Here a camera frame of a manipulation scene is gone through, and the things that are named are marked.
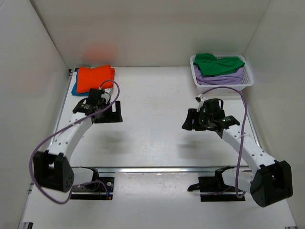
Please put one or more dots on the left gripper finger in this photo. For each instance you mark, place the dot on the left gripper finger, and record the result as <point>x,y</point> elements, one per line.
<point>117,115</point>
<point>105,117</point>

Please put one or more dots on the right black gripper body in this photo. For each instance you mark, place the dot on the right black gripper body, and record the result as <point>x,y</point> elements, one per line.
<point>203,118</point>

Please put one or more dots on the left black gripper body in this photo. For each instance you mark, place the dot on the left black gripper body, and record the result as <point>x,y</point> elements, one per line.
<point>109,109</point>

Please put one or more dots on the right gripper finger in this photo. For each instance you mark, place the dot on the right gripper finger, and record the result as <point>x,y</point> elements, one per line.
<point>199,127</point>
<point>188,124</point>

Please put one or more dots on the orange t shirt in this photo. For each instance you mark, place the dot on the orange t shirt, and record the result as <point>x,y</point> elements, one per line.
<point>88,78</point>

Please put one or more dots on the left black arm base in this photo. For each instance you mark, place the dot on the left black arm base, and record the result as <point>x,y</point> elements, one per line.
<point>95,186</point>

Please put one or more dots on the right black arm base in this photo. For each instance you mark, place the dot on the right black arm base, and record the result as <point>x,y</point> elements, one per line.
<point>213,189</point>

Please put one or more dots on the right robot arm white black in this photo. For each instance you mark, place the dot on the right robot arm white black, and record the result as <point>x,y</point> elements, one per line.
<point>269,180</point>

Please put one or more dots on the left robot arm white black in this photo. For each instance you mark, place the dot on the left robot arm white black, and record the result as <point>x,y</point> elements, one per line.
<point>52,167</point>

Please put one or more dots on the folded blue t shirt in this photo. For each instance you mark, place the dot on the folded blue t shirt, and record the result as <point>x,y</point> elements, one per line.
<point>74,89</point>

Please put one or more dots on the lavender t shirt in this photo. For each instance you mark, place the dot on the lavender t shirt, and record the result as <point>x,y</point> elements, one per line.
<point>228,79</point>

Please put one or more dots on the white plastic basket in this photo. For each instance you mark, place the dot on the white plastic basket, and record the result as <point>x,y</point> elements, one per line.
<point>247,79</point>

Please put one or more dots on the green t shirt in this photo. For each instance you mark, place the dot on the green t shirt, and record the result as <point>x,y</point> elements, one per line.
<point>209,65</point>

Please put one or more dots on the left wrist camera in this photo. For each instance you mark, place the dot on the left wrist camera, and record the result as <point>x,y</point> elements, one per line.
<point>108,91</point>

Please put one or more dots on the aluminium table rail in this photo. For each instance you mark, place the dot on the aluminium table rail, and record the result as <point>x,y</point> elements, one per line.
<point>154,105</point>

